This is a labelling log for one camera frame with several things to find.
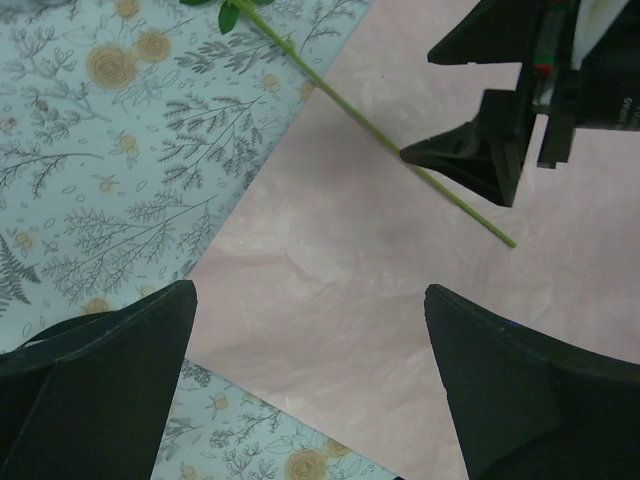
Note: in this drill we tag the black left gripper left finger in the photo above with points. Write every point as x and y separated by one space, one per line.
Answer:
88 398

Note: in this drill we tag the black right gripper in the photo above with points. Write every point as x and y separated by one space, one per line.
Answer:
579 68

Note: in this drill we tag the pink wrapping paper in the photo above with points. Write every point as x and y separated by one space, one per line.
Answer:
311 295

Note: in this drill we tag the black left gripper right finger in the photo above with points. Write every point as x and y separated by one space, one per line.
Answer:
528 406

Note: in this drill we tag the cream bud stem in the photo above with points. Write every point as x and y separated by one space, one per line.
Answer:
292 30

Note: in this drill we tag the floral patterned table mat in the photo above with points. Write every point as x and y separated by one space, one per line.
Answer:
119 165

